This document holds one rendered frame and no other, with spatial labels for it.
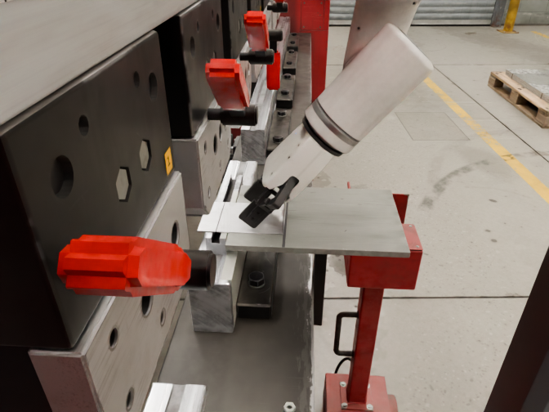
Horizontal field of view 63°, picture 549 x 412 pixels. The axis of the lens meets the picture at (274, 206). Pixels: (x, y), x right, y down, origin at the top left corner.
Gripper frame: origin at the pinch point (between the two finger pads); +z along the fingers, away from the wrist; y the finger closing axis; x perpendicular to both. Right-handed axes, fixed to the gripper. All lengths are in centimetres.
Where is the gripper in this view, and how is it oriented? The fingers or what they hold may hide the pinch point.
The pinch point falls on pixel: (255, 204)
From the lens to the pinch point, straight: 70.0
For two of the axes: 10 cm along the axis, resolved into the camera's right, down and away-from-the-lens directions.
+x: 7.6, 5.7, 2.9
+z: -6.4, 6.3, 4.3
